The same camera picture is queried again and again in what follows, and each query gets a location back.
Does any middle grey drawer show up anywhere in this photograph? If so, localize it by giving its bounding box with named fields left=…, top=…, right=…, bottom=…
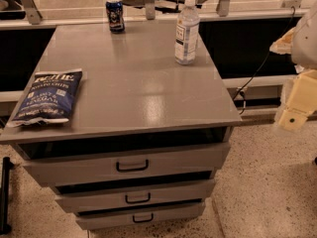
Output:
left=55, top=179, right=215, bottom=213

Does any grey drawer cabinet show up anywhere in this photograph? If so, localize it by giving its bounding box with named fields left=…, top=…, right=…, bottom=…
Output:
left=1, top=21, right=240, bottom=218

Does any black cable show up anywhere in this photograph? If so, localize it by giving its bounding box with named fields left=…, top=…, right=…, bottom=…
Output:
left=232, top=5, right=297, bottom=116

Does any black metal stand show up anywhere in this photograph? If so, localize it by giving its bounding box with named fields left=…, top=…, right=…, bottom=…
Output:
left=0, top=157, right=14, bottom=235

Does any blue potato chips bag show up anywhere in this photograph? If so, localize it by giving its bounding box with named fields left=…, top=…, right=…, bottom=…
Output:
left=8, top=68, right=82, bottom=128

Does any clear plastic water bottle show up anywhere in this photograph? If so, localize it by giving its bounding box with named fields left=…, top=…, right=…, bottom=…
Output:
left=174, top=0, right=200, bottom=64

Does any blue soda can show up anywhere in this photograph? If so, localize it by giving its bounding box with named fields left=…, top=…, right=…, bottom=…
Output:
left=105, top=0, right=125, bottom=33

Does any bottom grey drawer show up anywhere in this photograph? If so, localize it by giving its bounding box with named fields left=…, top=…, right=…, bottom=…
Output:
left=76, top=201, right=205, bottom=230

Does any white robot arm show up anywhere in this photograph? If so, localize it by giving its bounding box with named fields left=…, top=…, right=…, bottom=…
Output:
left=269, top=3, right=317, bottom=132

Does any grey drawer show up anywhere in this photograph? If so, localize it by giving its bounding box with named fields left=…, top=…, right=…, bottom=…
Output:
left=24, top=142, right=230, bottom=186
left=76, top=201, right=205, bottom=230
left=55, top=179, right=215, bottom=213

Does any top grey drawer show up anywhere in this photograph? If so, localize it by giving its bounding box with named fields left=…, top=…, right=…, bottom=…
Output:
left=24, top=142, right=230, bottom=186

